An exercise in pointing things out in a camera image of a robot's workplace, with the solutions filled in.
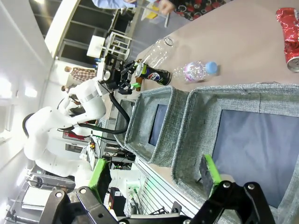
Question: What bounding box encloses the black Pepsi can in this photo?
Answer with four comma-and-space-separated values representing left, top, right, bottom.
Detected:
135, 63, 172, 86

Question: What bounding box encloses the white frame rack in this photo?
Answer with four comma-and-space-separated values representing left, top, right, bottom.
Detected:
106, 31, 131, 58

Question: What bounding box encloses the bare person hand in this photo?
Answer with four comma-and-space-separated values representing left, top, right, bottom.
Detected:
160, 0, 176, 15

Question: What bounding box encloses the dark haired background person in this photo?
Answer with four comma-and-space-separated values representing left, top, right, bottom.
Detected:
61, 85, 79, 95

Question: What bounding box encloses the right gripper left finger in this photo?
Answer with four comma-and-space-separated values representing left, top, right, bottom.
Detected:
45, 158, 131, 224

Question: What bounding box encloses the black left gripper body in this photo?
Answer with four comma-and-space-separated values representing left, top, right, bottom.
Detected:
107, 67, 126, 91

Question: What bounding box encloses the grey fabric can basket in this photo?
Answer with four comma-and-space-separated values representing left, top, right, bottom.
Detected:
171, 83, 299, 224

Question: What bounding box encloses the large clear plastic bottle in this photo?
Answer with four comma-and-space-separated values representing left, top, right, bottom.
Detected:
140, 37, 175, 69

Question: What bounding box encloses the brown glass bottle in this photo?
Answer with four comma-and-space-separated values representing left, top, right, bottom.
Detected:
135, 59, 143, 92

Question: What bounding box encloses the person in blue shirt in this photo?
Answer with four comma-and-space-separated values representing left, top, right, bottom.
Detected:
92, 0, 138, 10

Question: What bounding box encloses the grey fabric bottle basket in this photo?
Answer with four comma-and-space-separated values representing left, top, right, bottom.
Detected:
114, 98, 136, 150

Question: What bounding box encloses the small bottle with blue cap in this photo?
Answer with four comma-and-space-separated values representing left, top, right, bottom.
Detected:
171, 60, 219, 84

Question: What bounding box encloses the person in plaid shirt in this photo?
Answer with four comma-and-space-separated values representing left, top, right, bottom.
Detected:
64, 66, 98, 85

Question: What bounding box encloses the yellow sheet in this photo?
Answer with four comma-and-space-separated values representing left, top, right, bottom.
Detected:
148, 4, 159, 19

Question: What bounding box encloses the white box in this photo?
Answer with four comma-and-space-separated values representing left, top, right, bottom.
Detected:
86, 35, 105, 58

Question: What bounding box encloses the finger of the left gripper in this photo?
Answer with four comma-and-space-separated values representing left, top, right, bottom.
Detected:
118, 79, 141, 94
120, 61, 140, 77

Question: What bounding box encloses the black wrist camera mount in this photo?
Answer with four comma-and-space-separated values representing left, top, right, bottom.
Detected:
104, 54, 121, 70

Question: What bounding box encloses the white slatted panel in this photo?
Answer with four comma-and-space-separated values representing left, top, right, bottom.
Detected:
135, 157, 201, 220

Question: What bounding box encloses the red black patterned fabric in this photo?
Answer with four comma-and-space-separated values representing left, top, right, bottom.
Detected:
174, 0, 228, 21

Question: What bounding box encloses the black corrugated hose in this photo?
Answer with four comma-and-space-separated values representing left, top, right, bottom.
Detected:
57, 92, 131, 136

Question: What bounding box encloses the dark shelving unit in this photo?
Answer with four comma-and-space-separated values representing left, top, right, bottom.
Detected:
56, 4, 122, 65

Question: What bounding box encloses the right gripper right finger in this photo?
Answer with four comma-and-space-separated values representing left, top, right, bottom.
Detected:
189, 154, 276, 224

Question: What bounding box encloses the crushed red can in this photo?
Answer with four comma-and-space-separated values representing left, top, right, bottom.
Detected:
275, 7, 299, 73

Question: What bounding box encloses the white frame table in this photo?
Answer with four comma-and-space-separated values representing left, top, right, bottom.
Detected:
136, 0, 169, 28

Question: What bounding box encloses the grey fabric plastic basket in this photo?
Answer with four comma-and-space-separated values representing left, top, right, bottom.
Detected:
124, 85, 189, 168

